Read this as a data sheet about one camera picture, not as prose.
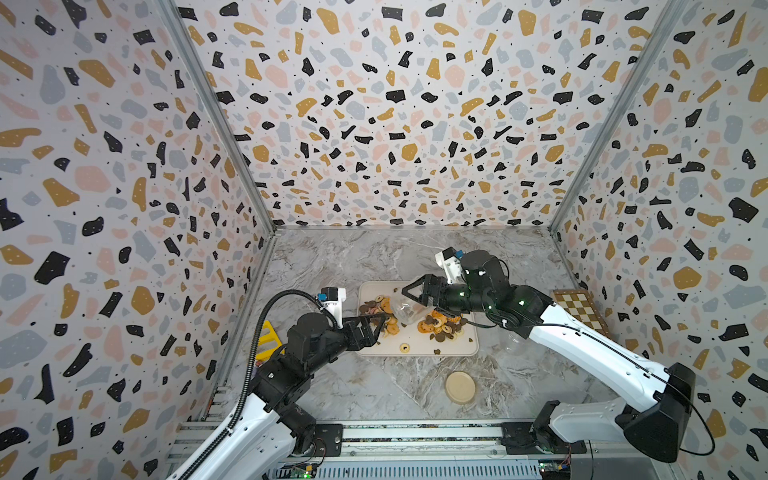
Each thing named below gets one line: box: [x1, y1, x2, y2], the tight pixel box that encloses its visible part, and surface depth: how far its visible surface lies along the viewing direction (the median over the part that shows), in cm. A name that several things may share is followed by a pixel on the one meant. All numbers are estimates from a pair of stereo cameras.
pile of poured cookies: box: [417, 310, 467, 343], surface depth 94 cm
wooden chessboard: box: [551, 289, 611, 338], surface depth 99 cm
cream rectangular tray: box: [357, 281, 480, 357], surface depth 94 cm
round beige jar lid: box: [444, 371, 477, 405], surface depth 83 cm
